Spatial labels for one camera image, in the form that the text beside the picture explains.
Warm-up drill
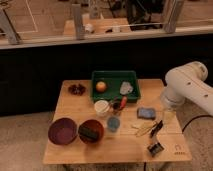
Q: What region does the green plastic tray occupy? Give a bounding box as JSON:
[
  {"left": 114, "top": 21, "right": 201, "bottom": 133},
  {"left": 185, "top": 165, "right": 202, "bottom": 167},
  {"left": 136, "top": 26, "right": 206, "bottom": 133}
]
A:
[{"left": 90, "top": 71, "right": 141, "bottom": 103}]

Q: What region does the grey crumpled cloth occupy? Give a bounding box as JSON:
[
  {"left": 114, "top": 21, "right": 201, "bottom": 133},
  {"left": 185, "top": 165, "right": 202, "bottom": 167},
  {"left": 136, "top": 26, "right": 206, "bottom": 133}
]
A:
[{"left": 120, "top": 82, "right": 133, "bottom": 95}]

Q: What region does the blue plastic cup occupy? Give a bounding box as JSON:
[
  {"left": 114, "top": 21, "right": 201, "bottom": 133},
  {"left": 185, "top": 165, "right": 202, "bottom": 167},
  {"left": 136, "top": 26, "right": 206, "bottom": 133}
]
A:
[{"left": 107, "top": 116, "right": 120, "bottom": 132}]

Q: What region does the red bowl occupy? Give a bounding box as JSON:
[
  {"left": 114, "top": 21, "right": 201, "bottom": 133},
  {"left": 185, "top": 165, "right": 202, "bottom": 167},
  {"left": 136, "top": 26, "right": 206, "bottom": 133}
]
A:
[{"left": 78, "top": 119, "right": 104, "bottom": 144}]

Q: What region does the red handled tool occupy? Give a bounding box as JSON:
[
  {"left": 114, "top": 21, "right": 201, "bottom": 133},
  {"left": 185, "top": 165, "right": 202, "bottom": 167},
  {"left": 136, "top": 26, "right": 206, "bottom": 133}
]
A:
[{"left": 119, "top": 96, "right": 128, "bottom": 110}]

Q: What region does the small dark cup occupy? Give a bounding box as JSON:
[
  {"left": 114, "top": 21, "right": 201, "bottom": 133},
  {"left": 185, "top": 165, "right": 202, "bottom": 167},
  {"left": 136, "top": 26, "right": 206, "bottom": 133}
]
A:
[{"left": 112, "top": 101, "right": 120, "bottom": 111}]

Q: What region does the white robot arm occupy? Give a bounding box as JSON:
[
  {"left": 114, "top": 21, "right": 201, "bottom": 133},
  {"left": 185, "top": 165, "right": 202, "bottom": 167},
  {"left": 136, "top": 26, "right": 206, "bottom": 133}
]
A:
[{"left": 160, "top": 61, "right": 213, "bottom": 116}]

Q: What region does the black binder clip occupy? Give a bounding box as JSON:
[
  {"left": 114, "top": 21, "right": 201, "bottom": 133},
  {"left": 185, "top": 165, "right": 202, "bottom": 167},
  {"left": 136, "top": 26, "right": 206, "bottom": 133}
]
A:
[{"left": 147, "top": 142, "right": 164, "bottom": 157}]

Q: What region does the black sponge block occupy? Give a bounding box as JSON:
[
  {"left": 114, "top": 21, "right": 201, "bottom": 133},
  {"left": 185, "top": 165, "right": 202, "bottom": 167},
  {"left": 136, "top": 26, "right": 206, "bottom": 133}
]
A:
[{"left": 78, "top": 126, "right": 99, "bottom": 140}]

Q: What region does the white cup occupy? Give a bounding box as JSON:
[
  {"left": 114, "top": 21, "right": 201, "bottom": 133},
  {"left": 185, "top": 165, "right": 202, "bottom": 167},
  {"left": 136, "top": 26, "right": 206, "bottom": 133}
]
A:
[{"left": 94, "top": 100, "right": 110, "bottom": 117}]

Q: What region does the wooden table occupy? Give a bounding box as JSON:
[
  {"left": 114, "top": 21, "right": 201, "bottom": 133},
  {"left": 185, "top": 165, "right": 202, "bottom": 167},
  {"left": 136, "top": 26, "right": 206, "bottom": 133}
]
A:
[{"left": 43, "top": 79, "right": 192, "bottom": 164}]

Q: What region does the blue sponge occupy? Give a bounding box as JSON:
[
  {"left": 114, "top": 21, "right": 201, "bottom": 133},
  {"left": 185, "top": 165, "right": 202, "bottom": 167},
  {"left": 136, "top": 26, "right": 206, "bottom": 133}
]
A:
[{"left": 137, "top": 107, "right": 156, "bottom": 120}]

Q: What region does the black cable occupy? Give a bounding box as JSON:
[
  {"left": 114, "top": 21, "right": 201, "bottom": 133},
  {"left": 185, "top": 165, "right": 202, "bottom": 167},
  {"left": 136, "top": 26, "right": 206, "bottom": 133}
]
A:
[{"left": 181, "top": 114, "right": 213, "bottom": 133}]

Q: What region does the purple bowl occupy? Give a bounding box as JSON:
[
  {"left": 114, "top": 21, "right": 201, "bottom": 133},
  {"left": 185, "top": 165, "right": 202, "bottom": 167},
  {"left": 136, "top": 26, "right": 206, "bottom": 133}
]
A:
[{"left": 48, "top": 118, "right": 77, "bottom": 145}]

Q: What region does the orange apple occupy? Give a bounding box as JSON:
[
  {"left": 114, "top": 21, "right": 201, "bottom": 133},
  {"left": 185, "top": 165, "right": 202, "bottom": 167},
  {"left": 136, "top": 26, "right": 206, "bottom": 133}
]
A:
[{"left": 96, "top": 81, "right": 107, "bottom": 92}]

